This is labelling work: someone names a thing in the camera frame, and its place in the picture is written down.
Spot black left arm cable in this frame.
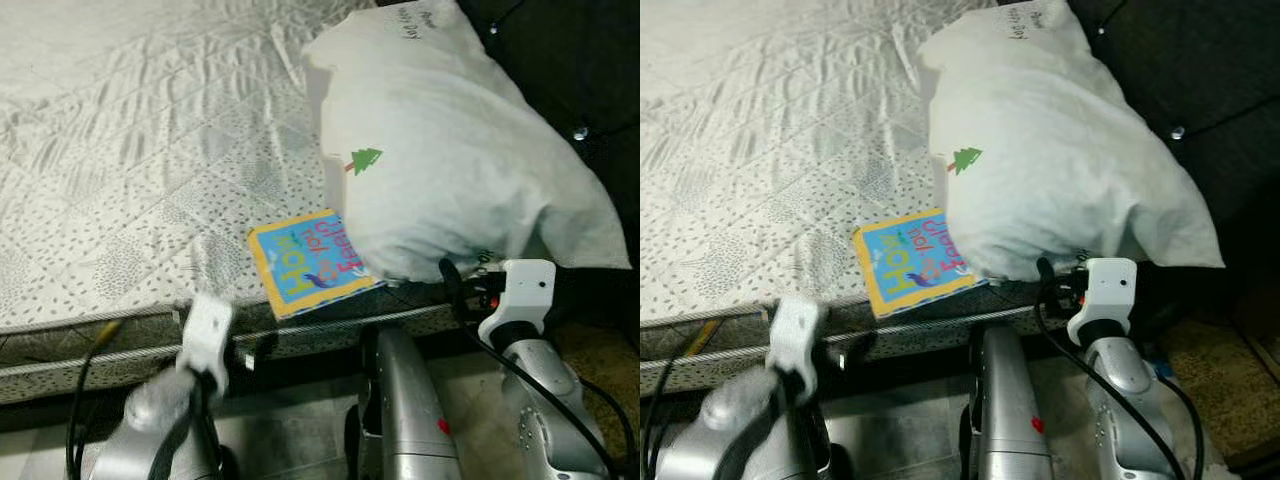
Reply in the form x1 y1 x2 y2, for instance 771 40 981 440
65 340 216 480
640 360 806 480

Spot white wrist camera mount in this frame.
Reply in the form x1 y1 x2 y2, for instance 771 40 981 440
765 294 830 378
1066 257 1140 348
177 292 237 378
478 258 557 348

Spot white pillow green tree print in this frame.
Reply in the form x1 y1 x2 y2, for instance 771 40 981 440
303 0 633 287
918 0 1227 284

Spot brown textured box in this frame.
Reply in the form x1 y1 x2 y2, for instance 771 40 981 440
545 318 641 426
1160 318 1280 463

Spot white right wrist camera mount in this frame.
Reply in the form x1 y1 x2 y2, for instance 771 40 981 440
478 258 557 348
1066 257 1140 348

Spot dark bed frame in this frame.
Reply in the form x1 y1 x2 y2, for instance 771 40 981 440
640 340 1091 426
0 340 481 436

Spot colourful children's book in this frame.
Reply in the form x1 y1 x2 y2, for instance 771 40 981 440
852 208 991 320
247 208 387 321

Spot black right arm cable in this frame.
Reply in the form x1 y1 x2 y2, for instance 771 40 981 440
1035 298 1208 480
448 298 638 480

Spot dark grey tufted headboard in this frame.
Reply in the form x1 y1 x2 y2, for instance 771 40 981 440
455 0 641 331
1065 0 1280 331

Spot silver right robot leg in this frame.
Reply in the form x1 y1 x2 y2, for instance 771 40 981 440
958 320 1063 480
345 322 463 480

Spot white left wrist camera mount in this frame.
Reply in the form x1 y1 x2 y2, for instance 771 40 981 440
765 294 830 378
177 292 237 378

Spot white quilted mattress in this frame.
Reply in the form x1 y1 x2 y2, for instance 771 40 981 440
640 0 1093 399
0 0 483 403

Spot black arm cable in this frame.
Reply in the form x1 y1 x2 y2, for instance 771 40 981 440
1035 298 1208 480
640 360 806 480
65 340 216 480
448 298 638 480

